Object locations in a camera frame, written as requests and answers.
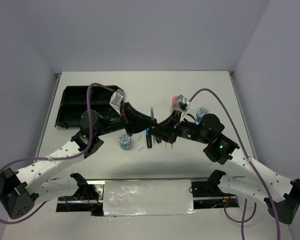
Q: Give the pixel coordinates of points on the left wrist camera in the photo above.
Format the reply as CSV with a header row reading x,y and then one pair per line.
x,y
116,99

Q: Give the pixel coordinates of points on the black compartment organizer tray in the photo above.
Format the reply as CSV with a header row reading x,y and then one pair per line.
x,y
73,103

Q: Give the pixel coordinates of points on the silver foil covered panel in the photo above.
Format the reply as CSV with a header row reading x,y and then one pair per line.
x,y
147,198

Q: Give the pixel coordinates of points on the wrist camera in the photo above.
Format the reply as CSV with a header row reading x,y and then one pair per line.
x,y
116,99
183,103

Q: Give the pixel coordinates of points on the pink capped small bottle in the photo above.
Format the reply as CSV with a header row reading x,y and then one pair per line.
x,y
175,103

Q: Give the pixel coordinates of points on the blue patterned round tin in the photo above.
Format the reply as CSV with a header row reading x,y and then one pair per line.
x,y
125,141

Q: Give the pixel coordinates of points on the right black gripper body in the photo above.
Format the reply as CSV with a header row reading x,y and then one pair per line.
x,y
172,131

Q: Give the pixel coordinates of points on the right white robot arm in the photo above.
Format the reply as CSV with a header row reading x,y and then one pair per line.
x,y
280,194

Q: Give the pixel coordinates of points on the pink highlighter marker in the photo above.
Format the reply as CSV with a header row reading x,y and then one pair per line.
x,y
156,139

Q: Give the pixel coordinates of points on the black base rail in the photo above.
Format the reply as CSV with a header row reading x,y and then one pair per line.
x,y
94,203

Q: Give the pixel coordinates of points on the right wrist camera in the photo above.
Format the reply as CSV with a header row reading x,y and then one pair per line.
x,y
183,103

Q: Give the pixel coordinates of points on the blue highlighter marker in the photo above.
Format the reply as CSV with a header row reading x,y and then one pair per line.
x,y
148,139

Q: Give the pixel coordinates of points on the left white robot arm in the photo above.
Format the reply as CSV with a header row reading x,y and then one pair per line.
x,y
22,189

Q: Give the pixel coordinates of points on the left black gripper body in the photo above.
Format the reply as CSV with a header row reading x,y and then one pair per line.
x,y
129,122

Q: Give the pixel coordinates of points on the blue slim pen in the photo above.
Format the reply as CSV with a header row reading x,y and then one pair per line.
x,y
152,115

